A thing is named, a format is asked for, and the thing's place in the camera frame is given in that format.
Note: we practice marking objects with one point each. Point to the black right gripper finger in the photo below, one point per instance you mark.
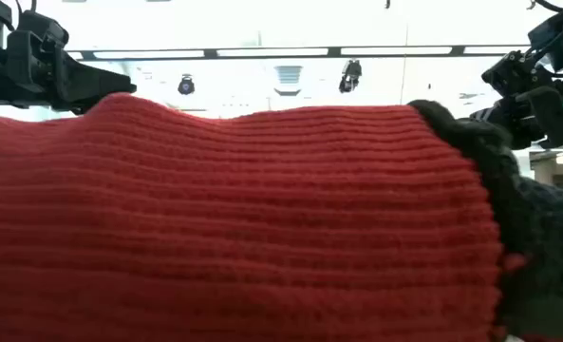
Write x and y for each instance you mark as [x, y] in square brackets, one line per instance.
[494, 121]

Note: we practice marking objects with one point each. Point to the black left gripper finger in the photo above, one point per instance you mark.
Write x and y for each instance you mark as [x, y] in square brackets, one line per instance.
[96, 83]

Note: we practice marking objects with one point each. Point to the red knit gardening glove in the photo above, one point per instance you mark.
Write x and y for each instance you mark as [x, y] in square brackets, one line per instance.
[214, 214]

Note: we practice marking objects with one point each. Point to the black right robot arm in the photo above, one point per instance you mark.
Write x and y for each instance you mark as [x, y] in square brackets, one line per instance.
[561, 38]

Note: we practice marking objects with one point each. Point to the grey ceiling vent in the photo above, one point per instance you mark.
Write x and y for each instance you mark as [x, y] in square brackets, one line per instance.
[288, 78]

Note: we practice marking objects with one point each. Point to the black hanging ceiling camera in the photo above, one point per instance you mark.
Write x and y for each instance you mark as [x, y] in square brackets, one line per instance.
[350, 76]
[186, 85]

